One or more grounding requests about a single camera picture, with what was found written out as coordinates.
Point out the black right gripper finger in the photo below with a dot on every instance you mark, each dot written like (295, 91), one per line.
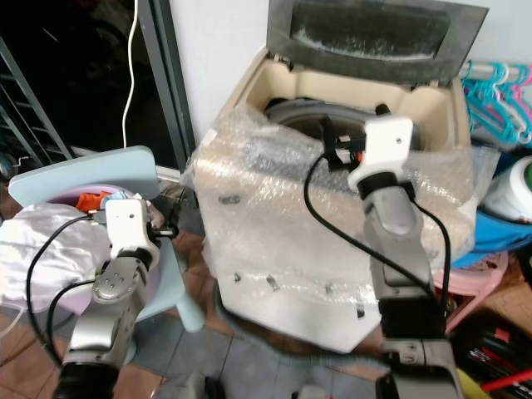
(326, 133)
(382, 110)

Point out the light blue garment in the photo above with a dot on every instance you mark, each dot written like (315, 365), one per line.
(123, 199)

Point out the red stick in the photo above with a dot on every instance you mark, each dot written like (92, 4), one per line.
(511, 381)

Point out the clear bubble wrap sheet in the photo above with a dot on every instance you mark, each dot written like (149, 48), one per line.
(266, 179)

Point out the grey metal rack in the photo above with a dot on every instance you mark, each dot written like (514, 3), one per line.
(37, 104)

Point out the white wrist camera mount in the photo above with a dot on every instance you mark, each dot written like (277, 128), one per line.
(131, 224)
(386, 141)

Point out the blue plastic basin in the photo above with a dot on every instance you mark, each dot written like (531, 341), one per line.
(490, 241)

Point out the white green detergent bottle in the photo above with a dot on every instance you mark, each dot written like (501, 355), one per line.
(514, 189)

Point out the light blue plastic chair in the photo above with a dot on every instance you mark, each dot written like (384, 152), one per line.
(87, 170)

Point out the white crumpled garment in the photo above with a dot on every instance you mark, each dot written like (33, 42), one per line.
(50, 253)

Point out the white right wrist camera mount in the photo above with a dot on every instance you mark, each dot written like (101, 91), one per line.
(386, 141)

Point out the lilac laundry basket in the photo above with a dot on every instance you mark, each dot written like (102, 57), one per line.
(62, 199)

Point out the black bag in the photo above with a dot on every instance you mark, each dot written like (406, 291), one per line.
(495, 345)

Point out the beige top-load washing machine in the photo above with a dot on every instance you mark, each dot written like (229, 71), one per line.
(299, 274)

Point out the orange garment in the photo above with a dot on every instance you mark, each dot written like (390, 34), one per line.
(91, 201)

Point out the grey washing machine lid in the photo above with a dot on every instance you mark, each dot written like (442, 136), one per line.
(374, 33)

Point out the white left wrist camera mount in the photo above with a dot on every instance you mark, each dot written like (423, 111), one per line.
(131, 224)

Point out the teal plastic clothes hangers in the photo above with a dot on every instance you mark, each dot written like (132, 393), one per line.
(486, 100)

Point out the dark grey door frame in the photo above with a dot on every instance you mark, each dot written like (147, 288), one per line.
(165, 83)

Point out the pink plastic clothes hanger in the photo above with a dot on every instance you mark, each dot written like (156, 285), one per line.
(522, 91)

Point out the pink plastic stool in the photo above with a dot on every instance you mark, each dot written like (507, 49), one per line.
(470, 287)

